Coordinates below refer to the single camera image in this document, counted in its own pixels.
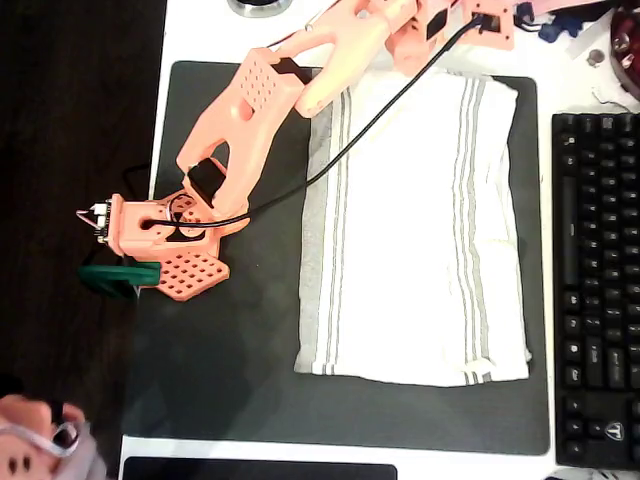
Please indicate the salmon pink gripper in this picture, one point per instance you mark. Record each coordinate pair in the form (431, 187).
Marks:
(192, 276)

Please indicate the white striped towel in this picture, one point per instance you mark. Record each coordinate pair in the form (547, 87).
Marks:
(410, 235)

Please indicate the salmon pink robot arm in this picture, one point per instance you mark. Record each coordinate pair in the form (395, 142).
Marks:
(260, 100)

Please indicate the dark grey desk mat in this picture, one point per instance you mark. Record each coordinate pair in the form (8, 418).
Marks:
(210, 350)

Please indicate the green plastic clamp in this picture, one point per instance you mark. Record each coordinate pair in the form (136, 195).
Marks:
(117, 277)

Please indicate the black flat tablet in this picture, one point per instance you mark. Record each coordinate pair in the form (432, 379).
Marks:
(260, 471)

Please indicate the pink plush pig toy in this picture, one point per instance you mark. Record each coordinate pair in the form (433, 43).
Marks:
(40, 440)

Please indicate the round metal object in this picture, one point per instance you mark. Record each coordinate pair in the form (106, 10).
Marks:
(260, 7)

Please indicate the black computer keyboard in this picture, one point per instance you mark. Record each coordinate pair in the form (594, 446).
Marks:
(597, 290)

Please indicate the blue plastic object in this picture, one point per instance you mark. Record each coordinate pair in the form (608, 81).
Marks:
(557, 25)

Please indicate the small round grey coin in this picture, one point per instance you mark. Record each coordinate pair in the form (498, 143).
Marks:
(596, 56)

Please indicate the dark red round object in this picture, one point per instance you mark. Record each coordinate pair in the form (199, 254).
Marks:
(627, 47)

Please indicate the small gripper camera board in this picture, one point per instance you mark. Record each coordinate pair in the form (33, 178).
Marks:
(97, 222)

